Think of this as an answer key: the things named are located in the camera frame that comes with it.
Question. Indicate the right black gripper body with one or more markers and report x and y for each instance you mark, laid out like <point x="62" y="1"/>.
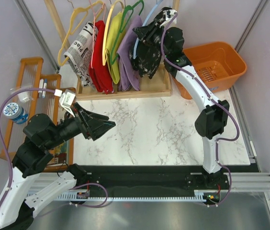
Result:
<point x="158" y="32"/>

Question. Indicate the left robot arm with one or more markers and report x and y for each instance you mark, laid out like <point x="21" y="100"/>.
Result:
<point x="17" y="211"/>

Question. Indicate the blue white round tin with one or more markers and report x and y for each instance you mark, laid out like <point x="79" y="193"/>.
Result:
<point x="16" y="113"/>

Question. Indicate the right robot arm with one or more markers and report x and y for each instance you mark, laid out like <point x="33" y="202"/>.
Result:
<point x="213" y="112"/>

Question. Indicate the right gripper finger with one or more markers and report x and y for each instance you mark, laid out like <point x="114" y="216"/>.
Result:
<point x="145" y="31"/>
<point x="147" y="39"/>

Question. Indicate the newspaper print garment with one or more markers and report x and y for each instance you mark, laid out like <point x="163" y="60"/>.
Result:
<point x="79" y="54"/>

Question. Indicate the wooden clothes rack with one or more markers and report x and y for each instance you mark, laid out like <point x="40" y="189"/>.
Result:
<point x="159" y="86"/>

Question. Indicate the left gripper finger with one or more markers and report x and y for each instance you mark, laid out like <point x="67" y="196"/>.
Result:
<point x="85" y="114"/>
<point x="97" y="128"/>

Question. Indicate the white cable duct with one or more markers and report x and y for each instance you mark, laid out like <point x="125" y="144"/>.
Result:
<point x="75" y="196"/>

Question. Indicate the orange wooden shelf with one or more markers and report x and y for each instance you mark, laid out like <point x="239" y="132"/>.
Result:
<point x="30" y="73"/>

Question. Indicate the aluminium frame rail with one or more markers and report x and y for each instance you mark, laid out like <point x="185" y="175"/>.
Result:
<point x="250" y="182"/>

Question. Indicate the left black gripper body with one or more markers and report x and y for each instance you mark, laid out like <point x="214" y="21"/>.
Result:
<point x="83" y="120"/>

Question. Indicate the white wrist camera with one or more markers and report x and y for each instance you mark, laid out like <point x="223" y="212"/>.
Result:
<point x="169" y="15"/>
<point x="66" y="99"/>

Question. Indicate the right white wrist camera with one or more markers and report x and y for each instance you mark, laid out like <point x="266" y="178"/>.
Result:
<point x="169" y="15"/>

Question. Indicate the red garment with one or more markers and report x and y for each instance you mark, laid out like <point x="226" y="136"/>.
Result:
<point x="98" y="72"/>

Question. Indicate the yellow-green garment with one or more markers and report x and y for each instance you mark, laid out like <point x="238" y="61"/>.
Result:
<point x="114" y="38"/>

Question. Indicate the orange plastic basket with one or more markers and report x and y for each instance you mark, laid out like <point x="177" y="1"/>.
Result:
<point x="217" y="64"/>

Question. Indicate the light blue hanger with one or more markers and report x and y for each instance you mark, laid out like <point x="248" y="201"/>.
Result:
<point x="158" y="2"/>

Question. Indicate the black white-stained trousers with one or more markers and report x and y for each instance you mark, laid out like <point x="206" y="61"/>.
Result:
<point x="148" y="57"/>

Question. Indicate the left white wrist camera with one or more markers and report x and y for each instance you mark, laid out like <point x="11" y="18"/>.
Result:
<point x="66" y="99"/>

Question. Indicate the white marker pens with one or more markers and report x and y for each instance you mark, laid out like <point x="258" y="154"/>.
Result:
<point x="42" y="85"/>

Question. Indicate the clear plastic bag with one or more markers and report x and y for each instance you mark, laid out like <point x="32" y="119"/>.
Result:
<point x="23" y="97"/>

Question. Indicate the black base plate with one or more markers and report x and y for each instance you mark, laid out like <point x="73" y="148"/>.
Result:
<point x="150" y="181"/>

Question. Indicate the purple garment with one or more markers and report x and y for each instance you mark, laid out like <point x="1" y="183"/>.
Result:
<point x="128" y="76"/>

